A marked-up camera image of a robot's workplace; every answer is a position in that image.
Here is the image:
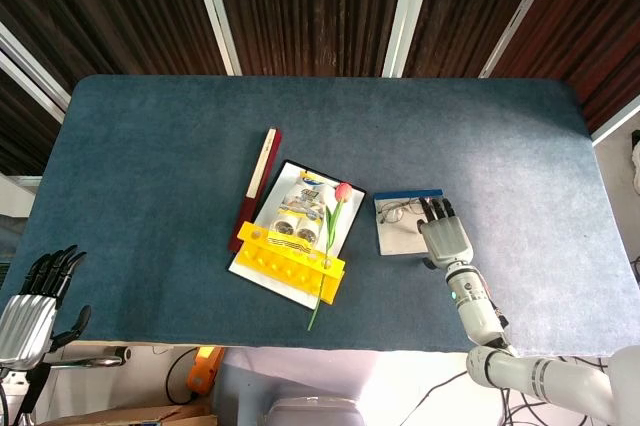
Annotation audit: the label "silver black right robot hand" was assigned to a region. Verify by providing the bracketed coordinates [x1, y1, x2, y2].
[417, 197, 475, 270]

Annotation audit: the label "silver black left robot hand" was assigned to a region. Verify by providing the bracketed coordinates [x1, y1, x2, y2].
[0, 244, 93, 370]

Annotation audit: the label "blue printed glasses case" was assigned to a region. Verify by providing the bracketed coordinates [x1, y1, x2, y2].
[373, 188, 446, 257]

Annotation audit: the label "thin-framed eyeglasses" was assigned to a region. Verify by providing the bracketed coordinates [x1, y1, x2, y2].
[377, 198, 426, 225]

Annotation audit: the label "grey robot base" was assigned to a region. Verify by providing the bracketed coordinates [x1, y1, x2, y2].
[264, 395, 366, 426]

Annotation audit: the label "brown cardboard box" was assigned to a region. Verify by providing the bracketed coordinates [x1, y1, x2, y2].
[44, 403, 219, 426]

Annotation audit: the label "dark blue-grey felt table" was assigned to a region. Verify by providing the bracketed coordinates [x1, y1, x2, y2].
[0, 74, 640, 358]

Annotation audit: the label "maroon long narrow box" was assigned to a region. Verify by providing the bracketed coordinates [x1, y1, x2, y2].
[228, 127, 284, 253]

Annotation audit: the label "pink artificial tulip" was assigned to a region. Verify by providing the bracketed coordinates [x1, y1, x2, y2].
[306, 181, 354, 332]

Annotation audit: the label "clear printed snack package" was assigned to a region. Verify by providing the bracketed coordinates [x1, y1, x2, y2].
[269, 169, 346, 248]

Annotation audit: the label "yellow plastic rack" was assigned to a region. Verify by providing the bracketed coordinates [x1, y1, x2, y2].
[235, 220, 347, 305]

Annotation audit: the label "white tray with black rim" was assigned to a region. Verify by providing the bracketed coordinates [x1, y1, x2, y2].
[227, 159, 367, 310]

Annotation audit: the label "orange device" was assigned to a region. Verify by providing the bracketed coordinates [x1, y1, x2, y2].
[185, 345, 226, 397]

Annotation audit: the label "cream folded fan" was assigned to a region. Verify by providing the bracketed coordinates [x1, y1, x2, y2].
[246, 127, 278, 197]

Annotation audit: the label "black looped cable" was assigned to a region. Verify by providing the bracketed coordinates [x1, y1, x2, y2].
[165, 348, 201, 405]

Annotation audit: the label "black cable bundle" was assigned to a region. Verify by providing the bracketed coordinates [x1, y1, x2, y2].
[399, 355, 640, 426]

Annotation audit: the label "white metal frame beam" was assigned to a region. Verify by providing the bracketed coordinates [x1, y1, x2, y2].
[479, 0, 569, 78]
[0, 20, 72, 125]
[382, 0, 439, 78]
[187, 0, 244, 76]
[591, 95, 640, 145]

